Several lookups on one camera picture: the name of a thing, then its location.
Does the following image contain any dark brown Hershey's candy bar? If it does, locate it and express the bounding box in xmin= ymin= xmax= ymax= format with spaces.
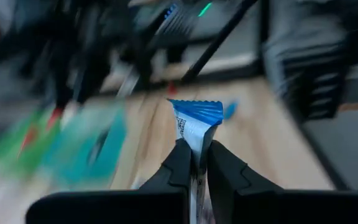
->
xmin=87 ymin=129 xmax=110 ymax=166

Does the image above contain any small red tag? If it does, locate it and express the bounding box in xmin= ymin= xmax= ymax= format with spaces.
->
xmin=167 ymin=81 xmax=178 ymax=96

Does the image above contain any green plastic basket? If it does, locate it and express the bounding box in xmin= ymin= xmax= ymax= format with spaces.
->
xmin=0 ymin=105 xmax=65 ymax=175

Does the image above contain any red KitKat candy bar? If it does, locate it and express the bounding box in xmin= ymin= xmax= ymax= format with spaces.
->
xmin=19 ymin=124 xmax=40 ymax=153
xmin=47 ymin=105 xmax=65 ymax=130

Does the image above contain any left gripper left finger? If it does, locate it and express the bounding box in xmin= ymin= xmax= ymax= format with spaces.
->
xmin=140 ymin=138 xmax=193 ymax=224

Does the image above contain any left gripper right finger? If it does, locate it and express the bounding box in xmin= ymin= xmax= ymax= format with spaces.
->
xmin=206 ymin=139 xmax=284 ymax=224

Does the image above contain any teal plastic bin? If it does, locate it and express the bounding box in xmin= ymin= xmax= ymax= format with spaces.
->
xmin=40 ymin=101 xmax=127 ymax=191

